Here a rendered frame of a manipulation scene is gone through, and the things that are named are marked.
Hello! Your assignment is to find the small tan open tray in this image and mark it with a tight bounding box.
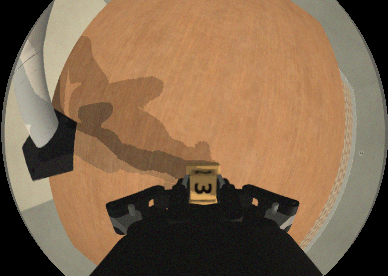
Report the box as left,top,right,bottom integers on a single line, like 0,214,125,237
186,163,220,175

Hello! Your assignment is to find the tan number cube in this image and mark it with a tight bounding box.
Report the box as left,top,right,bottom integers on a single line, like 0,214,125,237
190,199,216,205
189,169,217,200

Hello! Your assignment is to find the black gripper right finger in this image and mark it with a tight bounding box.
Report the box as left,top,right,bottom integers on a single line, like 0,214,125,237
216,174,300,232

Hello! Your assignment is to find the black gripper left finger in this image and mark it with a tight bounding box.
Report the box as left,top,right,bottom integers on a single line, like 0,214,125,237
106,175,191,235

